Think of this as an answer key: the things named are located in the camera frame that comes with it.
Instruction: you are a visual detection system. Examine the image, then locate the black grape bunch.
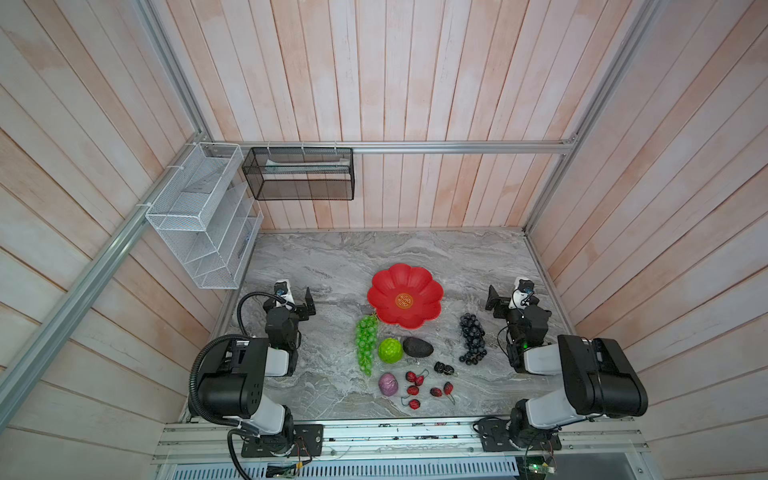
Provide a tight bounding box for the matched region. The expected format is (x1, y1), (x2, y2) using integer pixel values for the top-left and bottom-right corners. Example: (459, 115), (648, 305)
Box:
(459, 313), (487, 365)

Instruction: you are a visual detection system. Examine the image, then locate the green grape bunch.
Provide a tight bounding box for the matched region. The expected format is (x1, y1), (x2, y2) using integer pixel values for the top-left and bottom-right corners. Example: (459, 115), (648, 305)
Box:
(355, 315), (379, 377)

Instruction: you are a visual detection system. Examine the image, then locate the dark avocado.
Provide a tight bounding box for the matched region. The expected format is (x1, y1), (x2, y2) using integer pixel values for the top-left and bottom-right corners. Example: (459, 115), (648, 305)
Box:
(402, 337), (434, 358)

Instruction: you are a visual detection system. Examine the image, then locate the green bumpy round fruit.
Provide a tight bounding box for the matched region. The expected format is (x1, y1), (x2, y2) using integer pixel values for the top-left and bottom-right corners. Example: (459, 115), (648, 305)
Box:
(377, 338), (405, 364)

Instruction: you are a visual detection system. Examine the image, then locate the purple fig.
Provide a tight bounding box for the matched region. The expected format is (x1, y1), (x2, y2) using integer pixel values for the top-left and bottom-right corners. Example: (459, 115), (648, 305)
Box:
(378, 372), (399, 397)

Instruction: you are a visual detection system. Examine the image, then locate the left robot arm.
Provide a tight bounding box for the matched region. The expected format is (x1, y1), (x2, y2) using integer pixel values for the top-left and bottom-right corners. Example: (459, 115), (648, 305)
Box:
(188, 281), (316, 443)

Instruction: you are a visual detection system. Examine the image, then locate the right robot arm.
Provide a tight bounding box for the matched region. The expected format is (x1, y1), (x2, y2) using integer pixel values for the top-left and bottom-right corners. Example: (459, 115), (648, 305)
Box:
(485, 278), (649, 444)

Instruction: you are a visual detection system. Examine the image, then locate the red flower-shaped fruit bowl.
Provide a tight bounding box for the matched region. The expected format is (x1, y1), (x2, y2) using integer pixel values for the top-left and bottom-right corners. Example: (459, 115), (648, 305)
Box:
(367, 263), (444, 330)

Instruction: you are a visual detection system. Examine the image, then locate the dark blackberry pair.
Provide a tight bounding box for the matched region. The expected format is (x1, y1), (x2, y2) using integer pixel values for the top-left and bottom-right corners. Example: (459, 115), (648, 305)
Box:
(433, 362), (455, 376)

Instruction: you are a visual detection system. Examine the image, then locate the red cherry right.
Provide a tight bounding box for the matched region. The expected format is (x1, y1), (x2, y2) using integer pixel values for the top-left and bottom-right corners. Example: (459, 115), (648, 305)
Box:
(443, 382), (455, 403)

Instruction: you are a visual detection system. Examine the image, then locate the red cherry pair upper left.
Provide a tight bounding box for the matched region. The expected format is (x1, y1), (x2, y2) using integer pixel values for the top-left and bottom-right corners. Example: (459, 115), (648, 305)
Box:
(405, 369), (429, 386)

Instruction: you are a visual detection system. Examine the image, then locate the green circuit board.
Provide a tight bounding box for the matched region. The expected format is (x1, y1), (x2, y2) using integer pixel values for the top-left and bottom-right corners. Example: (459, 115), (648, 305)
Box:
(265, 462), (303, 479)

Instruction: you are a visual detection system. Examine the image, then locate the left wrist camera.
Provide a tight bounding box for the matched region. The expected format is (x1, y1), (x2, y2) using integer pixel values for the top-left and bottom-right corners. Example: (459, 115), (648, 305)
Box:
(273, 279), (295, 304)

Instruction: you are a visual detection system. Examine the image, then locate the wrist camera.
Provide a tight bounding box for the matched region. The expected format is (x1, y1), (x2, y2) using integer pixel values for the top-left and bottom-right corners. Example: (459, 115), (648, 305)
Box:
(273, 279), (295, 304)
(509, 277), (535, 309)

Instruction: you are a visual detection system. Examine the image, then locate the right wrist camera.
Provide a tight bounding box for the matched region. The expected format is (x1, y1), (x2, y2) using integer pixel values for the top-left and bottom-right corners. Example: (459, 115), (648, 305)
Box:
(509, 277), (535, 309)

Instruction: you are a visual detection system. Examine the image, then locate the black corrugated cable hose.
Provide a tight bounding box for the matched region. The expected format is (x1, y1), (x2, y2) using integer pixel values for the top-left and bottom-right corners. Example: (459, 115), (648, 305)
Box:
(187, 291), (289, 480)

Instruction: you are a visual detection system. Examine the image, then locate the white wire mesh shelf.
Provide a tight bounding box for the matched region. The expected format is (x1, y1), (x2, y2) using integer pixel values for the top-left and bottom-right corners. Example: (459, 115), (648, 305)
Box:
(146, 142), (264, 290)

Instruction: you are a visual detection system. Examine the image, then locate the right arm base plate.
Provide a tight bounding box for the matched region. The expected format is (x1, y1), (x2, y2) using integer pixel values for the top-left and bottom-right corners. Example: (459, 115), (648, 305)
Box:
(472, 416), (562, 452)

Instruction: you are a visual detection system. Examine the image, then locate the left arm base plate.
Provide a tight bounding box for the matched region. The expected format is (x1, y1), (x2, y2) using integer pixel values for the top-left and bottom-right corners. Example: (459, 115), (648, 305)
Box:
(241, 423), (324, 459)

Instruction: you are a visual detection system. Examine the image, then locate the black wire mesh basket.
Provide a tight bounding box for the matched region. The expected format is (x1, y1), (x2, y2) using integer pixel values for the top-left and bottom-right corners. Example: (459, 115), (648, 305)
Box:
(242, 146), (356, 201)

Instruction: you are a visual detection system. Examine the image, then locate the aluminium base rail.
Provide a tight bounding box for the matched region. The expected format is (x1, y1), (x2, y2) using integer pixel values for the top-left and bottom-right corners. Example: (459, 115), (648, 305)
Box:
(151, 417), (650, 465)

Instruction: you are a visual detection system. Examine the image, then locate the white slotted cable duct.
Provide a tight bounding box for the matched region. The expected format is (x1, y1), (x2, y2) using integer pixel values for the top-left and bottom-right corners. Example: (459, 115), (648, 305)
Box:
(167, 457), (520, 479)

